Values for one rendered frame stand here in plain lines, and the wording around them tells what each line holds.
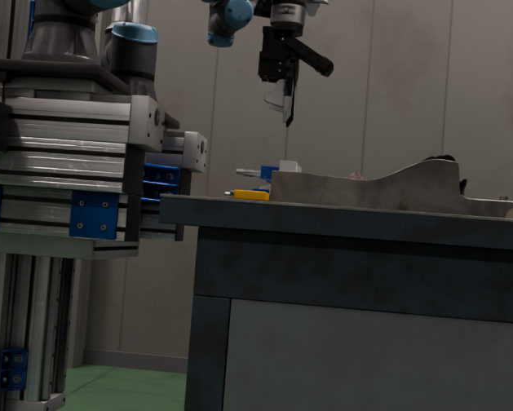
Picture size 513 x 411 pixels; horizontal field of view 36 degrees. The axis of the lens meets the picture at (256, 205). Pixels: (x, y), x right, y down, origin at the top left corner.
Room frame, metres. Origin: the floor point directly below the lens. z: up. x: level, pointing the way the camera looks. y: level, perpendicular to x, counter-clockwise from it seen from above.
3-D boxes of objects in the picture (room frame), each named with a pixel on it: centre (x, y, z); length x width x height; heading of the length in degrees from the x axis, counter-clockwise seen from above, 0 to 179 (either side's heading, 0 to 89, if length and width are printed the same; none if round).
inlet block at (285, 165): (1.73, -0.02, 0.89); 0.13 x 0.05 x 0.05; 82
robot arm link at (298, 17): (1.72, -0.04, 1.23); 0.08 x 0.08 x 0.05
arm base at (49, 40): (1.54, 0.40, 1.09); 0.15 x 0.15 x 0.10
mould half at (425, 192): (1.74, -0.29, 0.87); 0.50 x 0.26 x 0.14; 82
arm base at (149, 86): (2.03, 0.34, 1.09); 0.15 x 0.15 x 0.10
